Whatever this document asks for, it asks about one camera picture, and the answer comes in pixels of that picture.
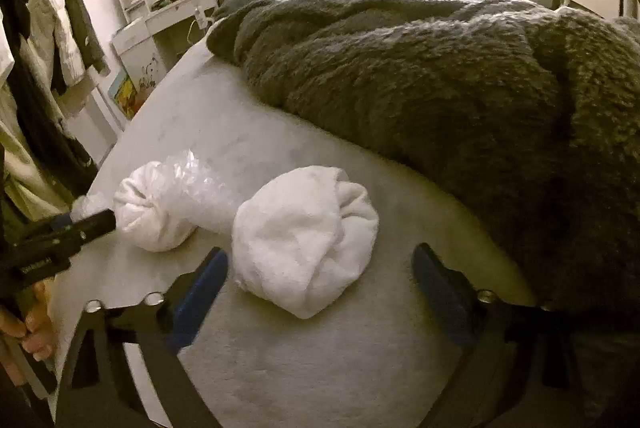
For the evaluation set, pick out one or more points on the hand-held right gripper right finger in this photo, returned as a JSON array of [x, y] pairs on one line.
[[440, 295]]

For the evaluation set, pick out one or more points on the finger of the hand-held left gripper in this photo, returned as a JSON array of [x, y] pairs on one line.
[[95, 223]]

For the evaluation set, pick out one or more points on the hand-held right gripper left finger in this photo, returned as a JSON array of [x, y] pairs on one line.
[[200, 295]]

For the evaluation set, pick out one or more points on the plastic white tissue ball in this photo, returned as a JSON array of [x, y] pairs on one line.
[[150, 208]]

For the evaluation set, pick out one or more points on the person's left hand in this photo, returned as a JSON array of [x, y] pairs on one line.
[[35, 333]]

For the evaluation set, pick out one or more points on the grey bed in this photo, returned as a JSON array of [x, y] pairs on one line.
[[260, 368]]

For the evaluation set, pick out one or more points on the black hanging clothes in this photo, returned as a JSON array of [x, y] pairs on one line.
[[35, 123]]

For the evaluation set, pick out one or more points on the colourful picture book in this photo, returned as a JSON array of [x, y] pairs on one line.
[[125, 95]]

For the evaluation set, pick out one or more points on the white printed storage box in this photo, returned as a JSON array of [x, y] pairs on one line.
[[146, 75]]

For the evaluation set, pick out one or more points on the dark fuzzy blanket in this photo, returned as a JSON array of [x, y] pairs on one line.
[[450, 108]]

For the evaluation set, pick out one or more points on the dark hanging garment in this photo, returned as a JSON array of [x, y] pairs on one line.
[[80, 18]]

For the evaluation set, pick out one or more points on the white fleece jacket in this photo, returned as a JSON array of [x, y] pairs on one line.
[[52, 18]]

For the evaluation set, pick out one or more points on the white vanity table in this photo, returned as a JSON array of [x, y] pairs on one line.
[[170, 15]]

